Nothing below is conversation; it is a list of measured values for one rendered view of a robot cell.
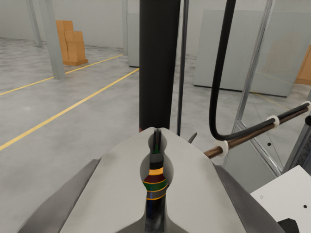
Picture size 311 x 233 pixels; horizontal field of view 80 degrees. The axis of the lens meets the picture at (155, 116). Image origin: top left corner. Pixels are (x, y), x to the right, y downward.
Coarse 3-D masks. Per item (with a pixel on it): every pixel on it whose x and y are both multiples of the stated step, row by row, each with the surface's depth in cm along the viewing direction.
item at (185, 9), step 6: (186, 0) 14; (186, 6) 15; (186, 12) 15; (186, 18) 15; (186, 24) 15; (186, 30) 15; (186, 36) 16; (180, 60) 17; (180, 66) 17; (180, 72) 17; (180, 78) 17; (180, 84) 18; (180, 90) 18; (180, 96) 18; (180, 102) 18; (180, 108) 19; (180, 114) 19; (180, 120) 19; (180, 126) 20
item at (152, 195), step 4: (164, 188) 22; (148, 192) 22; (152, 192) 22; (156, 192) 22; (160, 192) 22; (164, 192) 23; (148, 196) 22; (152, 196) 22; (156, 196) 22; (160, 196) 23
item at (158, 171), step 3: (162, 168) 21; (150, 171) 21; (153, 171) 21; (156, 171) 21; (159, 171) 21; (162, 171) 21; (150, 174) 21; (153, 174) 21; (156, 174) 21; (150, 183) 21; (153, 183) 21; (156, 183) 21; (165, 186) 23; (147, 198) 22; (156, 198) 23
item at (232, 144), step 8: (296, 112) 44; (304, 112) 46; (280, 120) 40; (288, 120) 42; (264, 128) 37; (272, 128) 39; (248, 136) 34; (232, 144) 32; (208, 152) 29; (216, 152) 30
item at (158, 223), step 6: (162, 198) 24; (150, 204) 23; (156, 204) 24; (162, 204) 25; (150, 210) 24; (156, 210) 24; (162, 210) 26; (150, 216) 25; (156, 216) 25; (150, 222) 25; (156, 222) 26; (150, 228) 26; (156, 228) 26
